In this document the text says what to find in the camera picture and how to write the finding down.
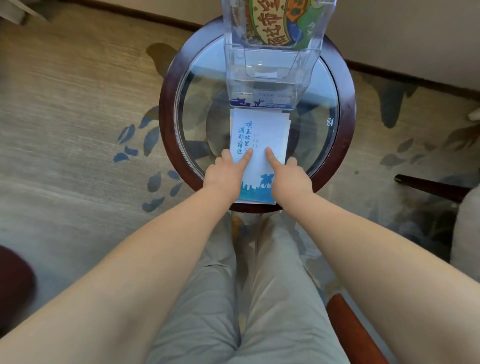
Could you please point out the person's right hand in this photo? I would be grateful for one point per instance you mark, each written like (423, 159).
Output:
(290, 183)

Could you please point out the person's left hand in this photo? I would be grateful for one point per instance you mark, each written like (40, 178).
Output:
(225, 176)

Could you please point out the person's left thumb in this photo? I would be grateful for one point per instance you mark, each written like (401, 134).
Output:
(227, 155)

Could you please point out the person's right thumb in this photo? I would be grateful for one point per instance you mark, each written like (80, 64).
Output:
(292, 162)

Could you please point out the white brochure with blue skyline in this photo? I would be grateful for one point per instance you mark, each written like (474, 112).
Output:
(264, 131)

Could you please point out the person's left forearm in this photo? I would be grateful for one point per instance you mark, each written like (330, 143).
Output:
(123, 285)

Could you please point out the person's right forearm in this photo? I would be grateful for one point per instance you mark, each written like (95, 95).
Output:
(378, 273)

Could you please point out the brochure with blue boat print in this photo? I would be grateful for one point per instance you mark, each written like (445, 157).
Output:
(258, 103)

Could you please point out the round wooden glass table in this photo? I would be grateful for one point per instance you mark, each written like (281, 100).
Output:
(170, 112)

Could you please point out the clear acrylic brochure holder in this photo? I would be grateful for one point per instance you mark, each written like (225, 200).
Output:
(270, 71)

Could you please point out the beige trousers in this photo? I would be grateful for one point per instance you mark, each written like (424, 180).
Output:
(262, 300)

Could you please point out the dark wooden chair leg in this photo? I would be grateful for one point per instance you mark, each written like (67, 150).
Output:
(431, 187)

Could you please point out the colourful illustrated brochure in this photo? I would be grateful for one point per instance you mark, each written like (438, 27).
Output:
(279, 18)

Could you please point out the reddish wooden chair armrest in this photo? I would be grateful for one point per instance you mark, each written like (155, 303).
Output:
(15, 288)
(352, 333)

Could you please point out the white upholstered chair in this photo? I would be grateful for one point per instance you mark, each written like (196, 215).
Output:
(467, 240)

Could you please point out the white furniture piece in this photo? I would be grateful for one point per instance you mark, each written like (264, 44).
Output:
(15, 7)

